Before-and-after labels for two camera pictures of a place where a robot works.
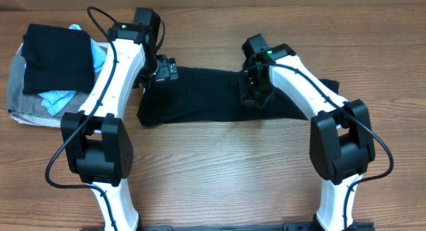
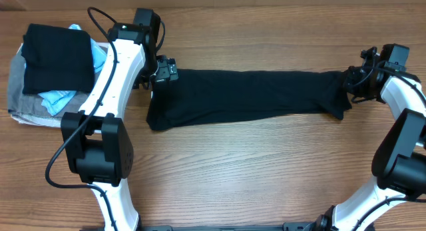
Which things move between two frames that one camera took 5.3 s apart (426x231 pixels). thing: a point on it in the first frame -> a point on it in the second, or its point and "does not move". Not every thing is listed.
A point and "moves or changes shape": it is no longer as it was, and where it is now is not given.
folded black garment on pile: [56, 59] does not move
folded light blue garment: [53, 102] does not move
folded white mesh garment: [42, 121] does not move
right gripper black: [253, 102] -> [347, 80]
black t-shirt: [188, 94] moves or changes shape
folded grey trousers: [33, 104] does not move
